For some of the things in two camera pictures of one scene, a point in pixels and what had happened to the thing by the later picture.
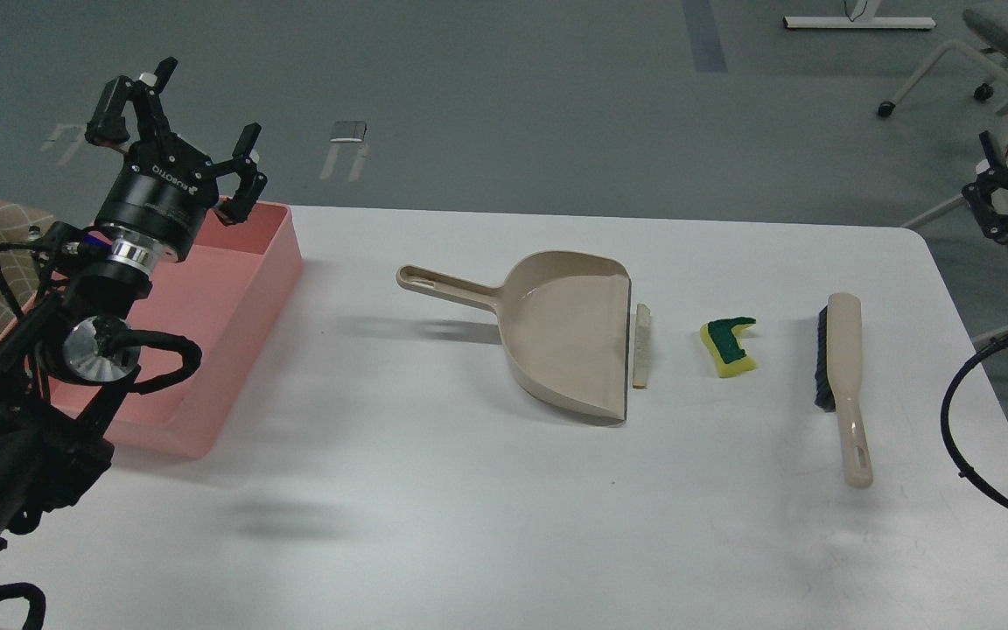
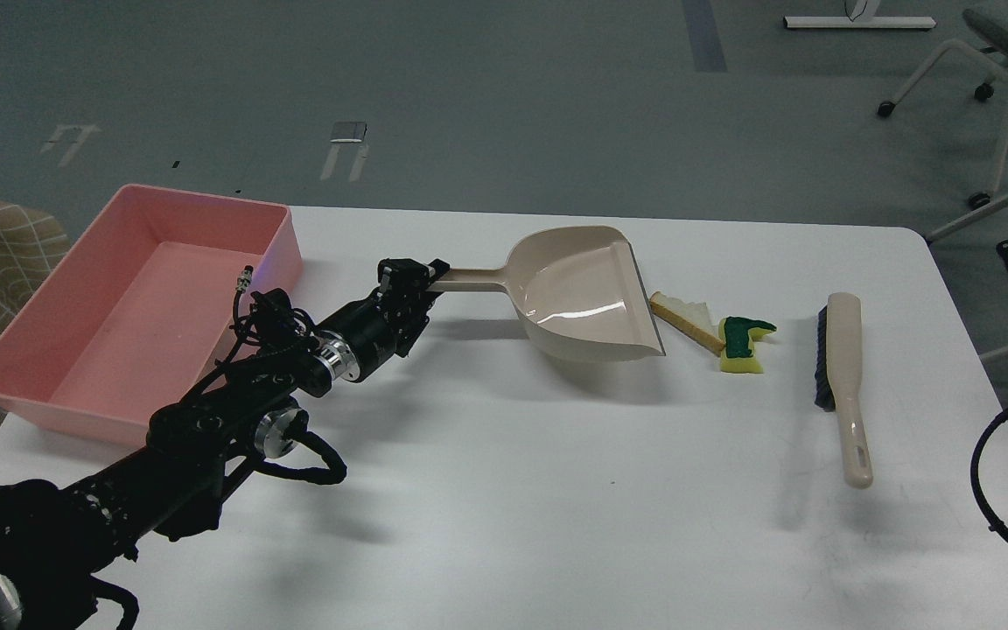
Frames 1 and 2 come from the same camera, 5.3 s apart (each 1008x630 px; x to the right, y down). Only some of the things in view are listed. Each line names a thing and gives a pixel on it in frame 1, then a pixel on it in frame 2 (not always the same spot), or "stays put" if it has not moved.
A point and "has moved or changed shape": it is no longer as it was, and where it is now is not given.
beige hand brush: x=837 y=383 stays put
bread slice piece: x=642 y=346 to x=691 y=321
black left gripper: x=164 y=184 to x=378 y=329
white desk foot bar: x=864 y=23 stays put
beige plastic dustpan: x=565 y=322 has moved or changed shape
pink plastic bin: x=227 y=297 stays put
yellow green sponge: x=723 y=339 has moved or changed shape
